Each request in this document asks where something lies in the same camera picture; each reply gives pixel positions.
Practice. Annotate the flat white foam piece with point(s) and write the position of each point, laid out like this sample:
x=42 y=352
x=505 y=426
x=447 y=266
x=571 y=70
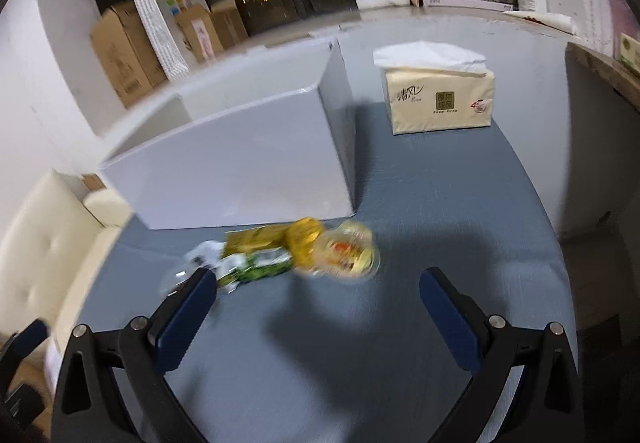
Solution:
x=545 y=20

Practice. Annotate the white paper shopping bag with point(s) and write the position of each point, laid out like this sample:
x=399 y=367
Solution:
x=165 y=28

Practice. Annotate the tall cardboard box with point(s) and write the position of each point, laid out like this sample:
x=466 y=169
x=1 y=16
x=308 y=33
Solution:
x=125 y=58

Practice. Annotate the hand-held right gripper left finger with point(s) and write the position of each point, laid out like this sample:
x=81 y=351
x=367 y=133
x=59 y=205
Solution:
x=185 y=318

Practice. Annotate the wooden side table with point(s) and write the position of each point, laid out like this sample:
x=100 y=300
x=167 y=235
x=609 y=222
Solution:
x=607 y=73

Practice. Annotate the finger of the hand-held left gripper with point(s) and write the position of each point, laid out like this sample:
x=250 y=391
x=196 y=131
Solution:
x=31 y=338

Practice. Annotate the blurred clear jelly cup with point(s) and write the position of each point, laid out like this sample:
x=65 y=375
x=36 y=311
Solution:
x=347 y=250

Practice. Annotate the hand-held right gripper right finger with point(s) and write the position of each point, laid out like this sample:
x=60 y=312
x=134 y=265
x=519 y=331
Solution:
x=450 y=318

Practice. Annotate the cream sofa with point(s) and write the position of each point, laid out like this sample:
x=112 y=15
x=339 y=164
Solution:
x=45 y=233

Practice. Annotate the green carton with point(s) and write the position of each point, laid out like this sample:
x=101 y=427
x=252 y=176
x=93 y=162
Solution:
x=630 y=50

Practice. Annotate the white printed snack packet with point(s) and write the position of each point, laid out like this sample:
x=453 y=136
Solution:
x=205 y=257

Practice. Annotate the olive yellow snack packet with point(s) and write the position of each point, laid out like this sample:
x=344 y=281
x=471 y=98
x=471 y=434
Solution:
x=255 y=237

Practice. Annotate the yellow tissue pack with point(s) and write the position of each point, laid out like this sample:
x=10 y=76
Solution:
x=440 y=98

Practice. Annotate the yellow jelly cup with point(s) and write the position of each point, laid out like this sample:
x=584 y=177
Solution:
x=302 y=240

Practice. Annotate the green leafy snack packet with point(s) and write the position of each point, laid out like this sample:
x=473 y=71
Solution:
x=257 y=265

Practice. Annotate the cardboard box with pink label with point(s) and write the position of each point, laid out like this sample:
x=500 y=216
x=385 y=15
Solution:
x=200 y=35

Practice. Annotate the white storage box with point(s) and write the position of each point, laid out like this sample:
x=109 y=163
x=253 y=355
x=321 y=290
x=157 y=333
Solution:
x=240 y=158

